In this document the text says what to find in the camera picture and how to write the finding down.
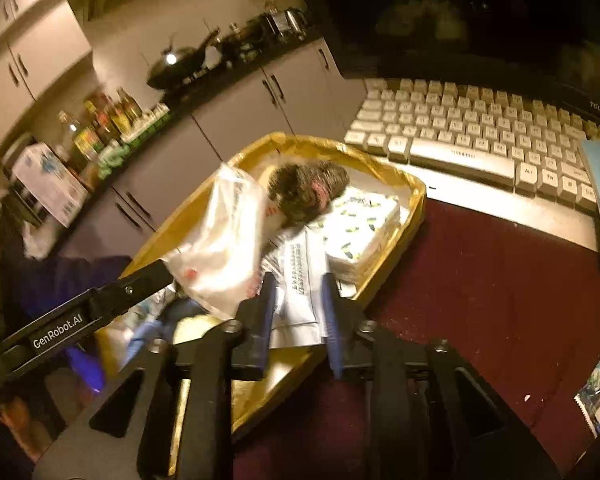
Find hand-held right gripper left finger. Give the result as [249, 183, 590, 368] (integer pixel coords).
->
[30, 271, 281, 480]

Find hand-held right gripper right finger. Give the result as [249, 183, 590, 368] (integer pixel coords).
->
[320, 270, 561, 480]

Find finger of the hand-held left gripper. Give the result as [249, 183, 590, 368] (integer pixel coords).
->
[87, 258, 176, 318]

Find white packet with black text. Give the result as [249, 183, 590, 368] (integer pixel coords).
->
[260, 225, 342, 348]

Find white plastic bag red print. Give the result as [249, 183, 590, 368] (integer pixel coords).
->
[162, 162, 272, 321]

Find white tissue pack green print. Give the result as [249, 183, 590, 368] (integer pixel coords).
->
[325, 185, 401, 281]

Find brown plush toy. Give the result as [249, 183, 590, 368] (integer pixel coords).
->
[267, 162, 351, 226]

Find yellow-rimmed white tray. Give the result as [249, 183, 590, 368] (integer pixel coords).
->
[97, 132, 427, 436]

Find person's left hand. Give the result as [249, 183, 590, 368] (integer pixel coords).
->
[0, 396, 39, 444]

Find white cardboard box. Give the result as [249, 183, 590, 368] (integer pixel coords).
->
[11, 142, 91, 228]

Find green packages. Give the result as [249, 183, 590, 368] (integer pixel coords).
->
[97, 102, 173, 178]

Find row of condiment bottles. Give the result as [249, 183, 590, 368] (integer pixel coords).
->
[55, 86, 146, 176]

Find white base cabinets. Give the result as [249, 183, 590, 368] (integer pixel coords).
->
[55, 35, 366, 261]

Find black wok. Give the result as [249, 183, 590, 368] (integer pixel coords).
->
[145, 30, 221, 92]

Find beige keyboard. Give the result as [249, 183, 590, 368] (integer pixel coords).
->
[344, 77, 600, 252]

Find dark cooking pot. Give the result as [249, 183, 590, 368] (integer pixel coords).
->
[217, 20, 273, 63]

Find metal kettle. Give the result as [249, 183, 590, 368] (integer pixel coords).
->
[266, 6, 311, 43]

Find black monitor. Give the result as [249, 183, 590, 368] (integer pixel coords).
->
[285, 0, 600, 126]

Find white wall cabinets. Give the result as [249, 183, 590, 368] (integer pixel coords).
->
[0, 0, 96, 157]

